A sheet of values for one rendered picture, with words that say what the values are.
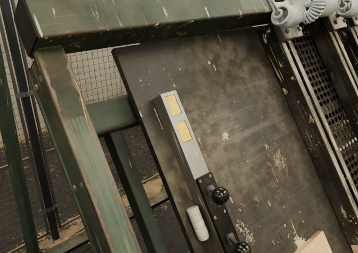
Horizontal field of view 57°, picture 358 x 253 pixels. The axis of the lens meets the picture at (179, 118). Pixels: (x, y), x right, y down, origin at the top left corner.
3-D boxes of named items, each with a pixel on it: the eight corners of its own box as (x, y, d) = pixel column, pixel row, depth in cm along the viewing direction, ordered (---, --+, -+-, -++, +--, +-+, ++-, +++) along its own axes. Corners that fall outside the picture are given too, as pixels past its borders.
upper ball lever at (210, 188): (205, 200, 79) (217, 209, 66) (200, 185, 80) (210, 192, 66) (220, 194, 80) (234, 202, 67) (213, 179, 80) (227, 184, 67)
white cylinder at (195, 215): (184, 210, 79) (196, 242, 78) (190, 209, 77) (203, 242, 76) (193, 205, 81) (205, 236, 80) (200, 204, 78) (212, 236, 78)
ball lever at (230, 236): (225, 247, 79) (240, 266, 65) (218, 233, 79) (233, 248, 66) (239, 241, 79) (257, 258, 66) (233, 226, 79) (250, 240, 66)
